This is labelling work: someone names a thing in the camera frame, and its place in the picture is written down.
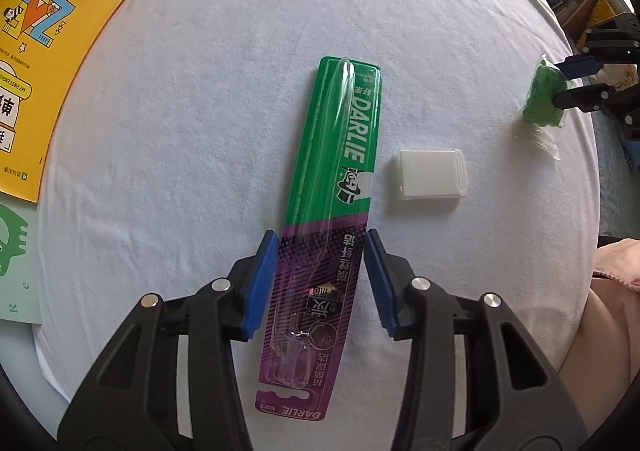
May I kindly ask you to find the yellow children's book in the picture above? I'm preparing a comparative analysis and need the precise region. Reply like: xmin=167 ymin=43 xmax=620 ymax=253
xmin=1 ymin=0 xmax=124 ymax=203

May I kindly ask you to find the green plastic bag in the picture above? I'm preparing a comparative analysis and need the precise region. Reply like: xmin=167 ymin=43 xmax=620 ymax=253
xmin=520 ymin=57 xmax=569 ymax=162

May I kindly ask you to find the white plastic case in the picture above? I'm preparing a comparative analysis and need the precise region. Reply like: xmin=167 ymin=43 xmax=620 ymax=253
xmin=397 ymin=150 xmax=469 ymax=200

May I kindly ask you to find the green purple Darlie toothbrush pack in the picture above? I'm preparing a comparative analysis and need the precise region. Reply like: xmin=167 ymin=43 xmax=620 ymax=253
xmin=255 ymin=56 xmax=382 ymax=422

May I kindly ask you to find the light green elephant book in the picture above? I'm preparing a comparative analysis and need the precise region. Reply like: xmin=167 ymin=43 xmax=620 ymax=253
xmin=0 ymin=194 xmax=42 ymax=325

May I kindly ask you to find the white bed sheet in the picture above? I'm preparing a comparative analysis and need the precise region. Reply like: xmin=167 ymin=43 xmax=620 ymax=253
xmin=35 ymin=0 xmax=600 ymax=450

